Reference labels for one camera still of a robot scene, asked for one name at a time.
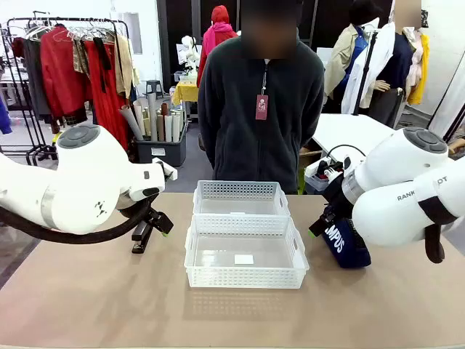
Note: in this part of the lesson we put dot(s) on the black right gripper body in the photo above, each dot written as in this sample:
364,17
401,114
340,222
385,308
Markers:
336,198

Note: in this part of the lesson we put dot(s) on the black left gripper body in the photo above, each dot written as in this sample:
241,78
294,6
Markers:
152,216

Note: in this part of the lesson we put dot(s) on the black stapler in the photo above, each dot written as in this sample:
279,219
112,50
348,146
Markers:
140,240

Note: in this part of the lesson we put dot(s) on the navy CAMPUS pencil case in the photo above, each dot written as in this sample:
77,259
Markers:
348,247

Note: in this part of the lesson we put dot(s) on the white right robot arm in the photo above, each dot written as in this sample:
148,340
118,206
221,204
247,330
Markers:
399,163

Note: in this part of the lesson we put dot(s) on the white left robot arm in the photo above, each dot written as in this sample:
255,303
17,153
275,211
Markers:
83,174

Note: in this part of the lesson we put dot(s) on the white crate with red contents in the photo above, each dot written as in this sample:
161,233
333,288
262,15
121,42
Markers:
314,181

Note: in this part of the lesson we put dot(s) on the brown cardboard box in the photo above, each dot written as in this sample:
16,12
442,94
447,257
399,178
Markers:
309,158

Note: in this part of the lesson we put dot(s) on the black bin of rolls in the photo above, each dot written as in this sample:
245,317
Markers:
160,152

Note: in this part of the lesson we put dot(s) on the white work table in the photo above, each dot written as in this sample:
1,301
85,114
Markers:
345,131

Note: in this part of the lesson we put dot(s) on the white perforated plastic basket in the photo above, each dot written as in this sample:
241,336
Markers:
243,278
239,191

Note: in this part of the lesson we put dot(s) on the white paper roll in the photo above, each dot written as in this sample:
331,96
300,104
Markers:
176,129
168,129

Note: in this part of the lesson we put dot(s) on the grey paper roll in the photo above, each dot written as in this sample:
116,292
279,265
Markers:
130,121

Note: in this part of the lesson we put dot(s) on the tall grey cardboard tube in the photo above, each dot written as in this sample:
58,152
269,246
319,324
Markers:
152,116

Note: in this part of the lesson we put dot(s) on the person in dark fleece jacket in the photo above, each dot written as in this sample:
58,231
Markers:
247,145

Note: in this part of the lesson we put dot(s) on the dark red badge tag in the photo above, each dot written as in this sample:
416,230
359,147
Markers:
261,107

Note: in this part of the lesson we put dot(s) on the red dress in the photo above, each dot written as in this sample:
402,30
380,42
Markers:
105,98

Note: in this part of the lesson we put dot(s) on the yellow tablecloth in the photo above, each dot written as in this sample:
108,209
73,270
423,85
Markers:
185,92

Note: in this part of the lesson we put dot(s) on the black tripod pole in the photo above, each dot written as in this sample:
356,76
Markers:
365,72

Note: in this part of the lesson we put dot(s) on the dark metal stool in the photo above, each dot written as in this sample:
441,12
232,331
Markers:
154,87

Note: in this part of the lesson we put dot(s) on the black clothes rack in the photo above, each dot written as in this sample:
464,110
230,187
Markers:
32,152

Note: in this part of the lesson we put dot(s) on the mannequin in beige coat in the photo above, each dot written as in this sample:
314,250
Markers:
341,62

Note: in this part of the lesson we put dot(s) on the mannequin in white coat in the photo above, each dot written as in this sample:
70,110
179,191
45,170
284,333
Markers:
392,62

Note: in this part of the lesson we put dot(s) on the yellow hanging garment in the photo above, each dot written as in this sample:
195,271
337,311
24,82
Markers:
421,72

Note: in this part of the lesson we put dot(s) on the beige garment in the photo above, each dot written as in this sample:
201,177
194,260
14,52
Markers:
125,65

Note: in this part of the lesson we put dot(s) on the blue garment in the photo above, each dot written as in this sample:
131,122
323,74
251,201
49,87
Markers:
4,116

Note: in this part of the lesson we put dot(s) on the dark grey garment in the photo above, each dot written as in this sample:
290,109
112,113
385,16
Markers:
34,72

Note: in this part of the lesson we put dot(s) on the mannequin in red hood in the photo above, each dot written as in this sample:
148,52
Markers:
214,36

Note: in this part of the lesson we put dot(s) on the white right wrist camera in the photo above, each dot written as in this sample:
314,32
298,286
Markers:
332,171

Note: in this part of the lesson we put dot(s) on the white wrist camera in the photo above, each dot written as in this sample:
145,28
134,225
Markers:
332,171
165,171

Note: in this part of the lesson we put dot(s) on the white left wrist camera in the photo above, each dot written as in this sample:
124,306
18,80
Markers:
165,171

